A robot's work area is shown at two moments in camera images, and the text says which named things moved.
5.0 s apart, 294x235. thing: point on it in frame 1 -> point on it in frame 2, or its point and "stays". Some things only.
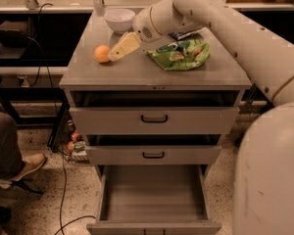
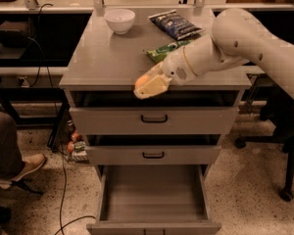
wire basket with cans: [70, 142] stays
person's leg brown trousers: [5, 154] stays
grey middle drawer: [154, 149] stays
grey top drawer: [152, 120] stays
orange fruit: [101, 53] -> [140, 80]
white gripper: [143, 25] -> [175, 67]
